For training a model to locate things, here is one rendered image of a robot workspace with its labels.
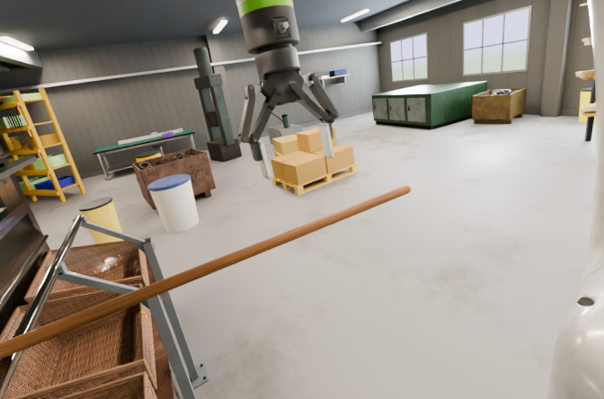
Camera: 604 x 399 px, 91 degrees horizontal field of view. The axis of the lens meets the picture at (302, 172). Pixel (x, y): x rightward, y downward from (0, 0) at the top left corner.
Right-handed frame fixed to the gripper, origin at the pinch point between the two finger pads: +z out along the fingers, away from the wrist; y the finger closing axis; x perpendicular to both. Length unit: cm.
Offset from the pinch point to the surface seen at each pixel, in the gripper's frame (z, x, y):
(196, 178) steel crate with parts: 87, 434, 11
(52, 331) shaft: 24, 21, -53
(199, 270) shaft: 24.5, 21.5, -23.0
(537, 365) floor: 149, 15, 116
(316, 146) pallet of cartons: 81, 375, 201
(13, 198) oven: 13, 170, -105
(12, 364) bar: 27, 20, -60
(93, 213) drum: 75, 353, -114
